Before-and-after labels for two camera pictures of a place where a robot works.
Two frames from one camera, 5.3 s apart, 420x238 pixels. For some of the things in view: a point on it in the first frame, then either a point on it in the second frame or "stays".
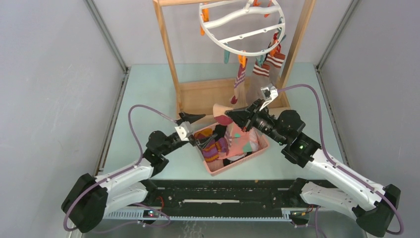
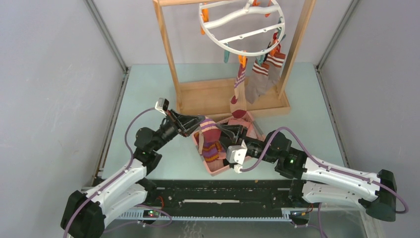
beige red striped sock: x=239 y=100 stays
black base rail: x=265 y=193 stays
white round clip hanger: x=247 y=10 stays
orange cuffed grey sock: x=275 y=62 stays
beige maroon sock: x=219 y=113 -> x=210 y=131
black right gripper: x=245 y=119 -> x=234 y=132
